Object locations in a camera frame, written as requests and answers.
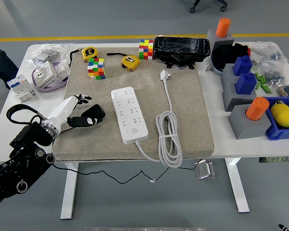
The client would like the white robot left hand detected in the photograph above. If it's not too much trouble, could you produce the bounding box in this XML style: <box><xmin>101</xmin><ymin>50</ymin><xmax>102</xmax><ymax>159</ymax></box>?
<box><xmin>45</xmin><ymin>93</ymin><xmax>105</xmax><ymax>128</ymax></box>

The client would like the black plug adapter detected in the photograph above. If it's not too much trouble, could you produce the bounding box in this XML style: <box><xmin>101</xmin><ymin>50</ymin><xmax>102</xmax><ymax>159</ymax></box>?
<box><xmin>79</xmin><ymin>103</ymin><xmax>100</xmax><ymax>119</ymax></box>

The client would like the white power strip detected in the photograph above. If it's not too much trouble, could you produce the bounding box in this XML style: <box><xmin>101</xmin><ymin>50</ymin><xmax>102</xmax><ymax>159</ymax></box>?
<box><xmin>110</xmin><ymin>86</ymin><xmax>149</xmax><ymax>145</ymax></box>

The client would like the purple band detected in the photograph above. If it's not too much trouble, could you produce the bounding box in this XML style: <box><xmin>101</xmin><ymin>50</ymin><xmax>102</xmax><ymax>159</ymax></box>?
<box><xmin>31</xmin><ymin>61</ymin><xmax>70</xmax><ymax>93</ymax></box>

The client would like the white circuit breaker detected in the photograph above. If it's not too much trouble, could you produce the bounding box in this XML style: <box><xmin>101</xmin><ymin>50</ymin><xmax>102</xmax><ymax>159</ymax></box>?
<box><xmin>6</xmin><ymin>74</ymin><xmax>37</xmax><ymax>103</ymax></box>

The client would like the multicolour puzzle cube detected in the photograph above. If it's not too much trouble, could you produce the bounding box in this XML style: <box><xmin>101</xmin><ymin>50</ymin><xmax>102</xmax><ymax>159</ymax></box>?
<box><xmin>87</xmin><ymin>57</ymin><xmax>107</xmax><ymax>81</ymax></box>
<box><xmin>138</xmin><ymin>39</ymin><xmax>155</xmax><ymax>60</ymax></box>

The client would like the clear bag of screws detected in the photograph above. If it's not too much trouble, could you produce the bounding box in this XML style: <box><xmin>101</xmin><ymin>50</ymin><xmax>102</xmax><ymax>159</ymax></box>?
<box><xmin>26</xmin><ymin>43</ymin><xmax>74</xmax><ymax>68</ymax></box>

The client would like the white table leg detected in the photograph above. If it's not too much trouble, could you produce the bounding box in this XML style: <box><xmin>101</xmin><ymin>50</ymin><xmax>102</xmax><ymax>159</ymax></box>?
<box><xmin>60</xmin><ymin>161</ymin><xmax>79</xmax><ymax>220</ymax></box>
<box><xmin>225</xmin><ymin>157</ymin><xmax>250</xmax><ymax>214</ymax></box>

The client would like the yellow tape measure, 5m print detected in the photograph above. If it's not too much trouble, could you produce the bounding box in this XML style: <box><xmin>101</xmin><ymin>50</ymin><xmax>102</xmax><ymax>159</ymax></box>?
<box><xmin>69</xmin><ymin>46</ymin><xmax>99</xmax><ymax>64</ymax></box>

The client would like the table control panel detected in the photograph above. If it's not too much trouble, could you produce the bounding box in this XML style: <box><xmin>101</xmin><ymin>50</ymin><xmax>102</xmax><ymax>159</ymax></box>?
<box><xmin>259</xmin><ymin>156</ymin><xmax>289</xmax><ymax>164</ymax></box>

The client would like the person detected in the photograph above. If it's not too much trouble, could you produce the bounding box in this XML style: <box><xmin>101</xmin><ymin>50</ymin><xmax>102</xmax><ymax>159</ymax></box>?
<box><xmin>0</xmin><ymin>43</ymin><xmax>20</xmax><ymax>90</ymax></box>

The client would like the blue plastic bin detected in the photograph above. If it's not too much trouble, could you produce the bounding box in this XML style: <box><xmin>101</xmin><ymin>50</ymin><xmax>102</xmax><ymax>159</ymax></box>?
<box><xmin>262</xmin><ymin>96</ymin><xmax>289</xmax><ymax>141</ymax></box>

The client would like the metal foot pedal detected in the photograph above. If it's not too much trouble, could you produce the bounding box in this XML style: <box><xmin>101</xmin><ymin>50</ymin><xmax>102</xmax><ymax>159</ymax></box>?
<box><xmin>195</xmin><ymin>160</ymin><xmax>216</xmax><ymax>180</ymax></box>

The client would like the yellow lemon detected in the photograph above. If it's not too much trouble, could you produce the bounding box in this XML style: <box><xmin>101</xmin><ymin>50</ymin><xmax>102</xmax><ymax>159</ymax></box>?
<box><xmin>270</xmin><ymin>103</ymin><xmax>289</xmax><ymax>128</ymax></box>

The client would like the grey-brown mat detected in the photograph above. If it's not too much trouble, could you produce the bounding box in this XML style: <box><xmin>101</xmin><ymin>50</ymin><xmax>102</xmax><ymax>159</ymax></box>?
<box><xmin>52</xmin><ymin>47</ymin><xmax>215</xmax><ymax>161</ymax></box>

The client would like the orange cylinder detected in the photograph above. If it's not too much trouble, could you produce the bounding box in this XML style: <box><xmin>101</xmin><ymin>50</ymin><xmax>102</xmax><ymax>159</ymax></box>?
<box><xmin>216</xmin><ymin>18</ymin><xmax>232</xmax><ymax>39</ymax></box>
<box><xmin>246</xmin><ymin>97</ymin><xmax>270</xmax><ymax>121</ymax></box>

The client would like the black film-wrapped box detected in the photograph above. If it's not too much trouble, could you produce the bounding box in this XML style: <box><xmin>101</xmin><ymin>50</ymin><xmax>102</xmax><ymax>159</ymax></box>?
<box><xmin>153</xmin><ymin>36</ymin><xmax>211</xmax><ymax>70</ymax></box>

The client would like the blue block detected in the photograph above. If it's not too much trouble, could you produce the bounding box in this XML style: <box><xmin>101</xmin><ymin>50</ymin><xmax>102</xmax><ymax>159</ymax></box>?
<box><xmin>235</xmin><ymin>72</ymin><xmax>258</xmax><ymax>96</ymax></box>
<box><xmin>232</xmin><ymin>55</ymin><xmax>253</xmax><ymax>77</ymax></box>

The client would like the grey two-slot holder block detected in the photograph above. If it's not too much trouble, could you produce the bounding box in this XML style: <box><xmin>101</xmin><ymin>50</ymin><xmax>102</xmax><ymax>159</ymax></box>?
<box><xmin>221</xmin><ymin>63</ymin><xmax>258</xmax><ymax>112</ymax></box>

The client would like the clear bag of blue parts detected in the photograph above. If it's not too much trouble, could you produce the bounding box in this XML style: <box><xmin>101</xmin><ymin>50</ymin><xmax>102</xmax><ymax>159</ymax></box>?
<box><xmin>264</xmin><ymin>68</ymin><xmax>286</xmax><ymax>85</ymax></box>

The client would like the pale blue dish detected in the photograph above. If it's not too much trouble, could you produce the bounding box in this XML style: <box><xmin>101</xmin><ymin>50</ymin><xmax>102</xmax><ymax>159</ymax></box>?
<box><xmin>210</xmin><ymin>54</ymin><xmax>224</xmax><ymax>76</ymax></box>

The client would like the black office chair base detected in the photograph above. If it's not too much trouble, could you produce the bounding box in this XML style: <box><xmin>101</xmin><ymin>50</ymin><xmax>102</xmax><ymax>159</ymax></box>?
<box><xmin>189</xmin><ymin>0</ymin><xmax>228</xmax><ymax>13</ymax></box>

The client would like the black cloth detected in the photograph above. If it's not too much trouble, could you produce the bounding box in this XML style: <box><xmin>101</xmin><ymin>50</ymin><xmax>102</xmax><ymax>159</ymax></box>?
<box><xmin>211</xmin><ymin>42</ymin><xmax>251</xmax><ymax>70</ymax></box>

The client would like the large clear plastic bag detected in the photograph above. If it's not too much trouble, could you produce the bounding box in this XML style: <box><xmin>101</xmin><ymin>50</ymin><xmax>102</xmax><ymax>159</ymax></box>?
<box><xmin>249</xmin><ymin>41</ymin><xmax>289</xmax><ymax>70</ymax></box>

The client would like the thin black plug cord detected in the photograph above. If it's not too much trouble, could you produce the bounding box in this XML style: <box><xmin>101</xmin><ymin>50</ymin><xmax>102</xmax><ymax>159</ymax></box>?
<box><xmin>53</xmin><ymin>126</ymin><xmax>205</xmax><ymax>185</ymax></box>

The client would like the white power cord with plug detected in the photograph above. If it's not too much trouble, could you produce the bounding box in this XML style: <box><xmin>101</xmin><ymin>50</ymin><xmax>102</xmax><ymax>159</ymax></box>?
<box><xmin>134</xmin><ymin>69</ymin><xmax>183</xmax><ymax>168</ymax></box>

